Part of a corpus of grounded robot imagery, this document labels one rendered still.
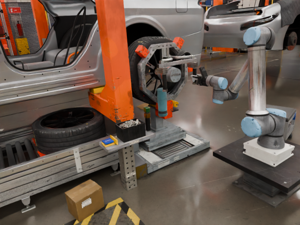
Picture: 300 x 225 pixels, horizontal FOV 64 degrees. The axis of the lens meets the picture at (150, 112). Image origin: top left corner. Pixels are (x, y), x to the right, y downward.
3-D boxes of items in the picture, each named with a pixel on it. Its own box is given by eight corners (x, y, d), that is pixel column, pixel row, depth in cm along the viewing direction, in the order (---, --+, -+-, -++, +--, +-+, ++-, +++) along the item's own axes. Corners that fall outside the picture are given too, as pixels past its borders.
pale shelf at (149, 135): (144, 130, 213) (144, 127, 212) (156, 136, 200) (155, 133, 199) (99, 145, 192) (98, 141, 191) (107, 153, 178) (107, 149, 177)
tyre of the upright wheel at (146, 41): (172, 34, 259) (116, 38, 226) (186, 34, 240) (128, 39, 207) (173, 94, 281) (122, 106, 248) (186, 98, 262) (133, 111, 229)
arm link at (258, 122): (274, 135, 169) (274, 24, 158) (257, 140, 161) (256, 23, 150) (256, 132, 183) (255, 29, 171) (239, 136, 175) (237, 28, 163)
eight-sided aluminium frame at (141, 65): (184, 93, 256) (183, 40, 237) (188, 95, 251) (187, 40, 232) (140, 105, 229) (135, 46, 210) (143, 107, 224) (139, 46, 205)
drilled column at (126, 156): (131, 180, 215) (127, 138, 201) (137, 186, 207) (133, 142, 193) (121, 185, 210) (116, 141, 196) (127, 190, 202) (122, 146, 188)
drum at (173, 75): (168, 78, 239) (167, 64, 234) (182, 81, 222) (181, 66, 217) (156, 81, 232) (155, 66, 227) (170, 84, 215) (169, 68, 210)
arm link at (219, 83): (220, 90, 193) (221, 78, 190) (208, 88, 203) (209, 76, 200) (228, 89, 198) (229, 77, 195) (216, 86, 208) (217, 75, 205)
